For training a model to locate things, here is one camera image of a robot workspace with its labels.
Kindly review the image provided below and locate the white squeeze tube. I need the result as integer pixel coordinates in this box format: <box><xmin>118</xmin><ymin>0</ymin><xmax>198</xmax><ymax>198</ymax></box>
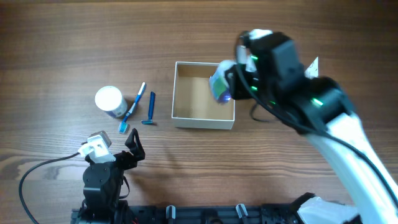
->
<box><xmin>304</xmin><ymin>57</ymin><xmax>319</xmax><ymax>79</ymax></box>

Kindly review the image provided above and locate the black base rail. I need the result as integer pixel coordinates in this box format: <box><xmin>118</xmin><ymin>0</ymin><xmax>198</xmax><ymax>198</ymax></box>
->
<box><xmin>130</xmin><ymin>204</ymin><xmax>300</xmax><ymax>224</ymax></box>

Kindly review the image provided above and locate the black camera cable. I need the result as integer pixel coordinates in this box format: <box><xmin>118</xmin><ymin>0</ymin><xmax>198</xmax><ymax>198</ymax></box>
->
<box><xmin>234</xmin><ymin>30</ymin><xmax>398</xmax><ymax>203</ymax></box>
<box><xmin>17</xmin><ymin>151</ymin><xmax>82</xmax><ymax>224</ymax></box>

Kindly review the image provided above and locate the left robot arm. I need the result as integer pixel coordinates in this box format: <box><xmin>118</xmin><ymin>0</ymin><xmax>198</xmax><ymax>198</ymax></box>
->
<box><xmin>71</xmin><ymin>128</ymin><xmax>146</xmax><ymax>224</ymax></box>

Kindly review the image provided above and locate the white lidded round jar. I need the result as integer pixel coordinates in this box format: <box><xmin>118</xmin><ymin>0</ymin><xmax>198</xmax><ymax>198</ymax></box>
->
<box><xmin>95</xmin><ymin>86</ymin><xmax>127</xmax><ymax>118</ymax></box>

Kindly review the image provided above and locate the black right camera cable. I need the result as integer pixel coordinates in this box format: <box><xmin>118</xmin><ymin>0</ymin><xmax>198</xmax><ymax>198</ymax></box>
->
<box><xmin>234</xmin><ymin>30</ymin><xmax>398</xmax><ymax>203</ymax></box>

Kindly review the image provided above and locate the clear spray bottle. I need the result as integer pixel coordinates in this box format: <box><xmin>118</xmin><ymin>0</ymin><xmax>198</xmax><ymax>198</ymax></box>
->
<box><xmin>209</xmin><ymin>60</ymin><xmax>236</xmax><ymax>104</ymax></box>

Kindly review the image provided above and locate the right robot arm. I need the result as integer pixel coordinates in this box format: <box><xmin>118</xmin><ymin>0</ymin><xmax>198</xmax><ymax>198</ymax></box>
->
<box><xmin>223</xmin><ymin>29</ymin><xmax>397</xmax><ymax>223</ymax></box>

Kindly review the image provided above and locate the blue white toothbrush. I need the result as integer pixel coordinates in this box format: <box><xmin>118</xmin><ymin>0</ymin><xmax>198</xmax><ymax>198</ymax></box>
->
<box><xmin>119</xmin><ymin>82</ymin><xmax>146</xmax><ymax>134</ymax></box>

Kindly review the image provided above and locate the white cardboard box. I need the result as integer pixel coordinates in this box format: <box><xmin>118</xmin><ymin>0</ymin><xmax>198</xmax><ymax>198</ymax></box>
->
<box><xmin>171</xmin><ymin>62</ymin><xmax>235</xmax><ymax>129</ymax></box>

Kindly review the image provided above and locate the blue disposable razor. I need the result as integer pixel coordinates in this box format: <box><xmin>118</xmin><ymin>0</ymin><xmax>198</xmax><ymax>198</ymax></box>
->
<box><xmin>141</xmin><ymin>91</ymin><xmax>155</xmax><ymax>125</ymax></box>

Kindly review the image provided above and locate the black left camera cable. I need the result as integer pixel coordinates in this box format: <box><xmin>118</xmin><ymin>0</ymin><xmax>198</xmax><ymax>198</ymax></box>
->
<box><xmin>17</xmin><ymin>151</ymin><xmax>82</xmax><ymax>224</ymax></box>

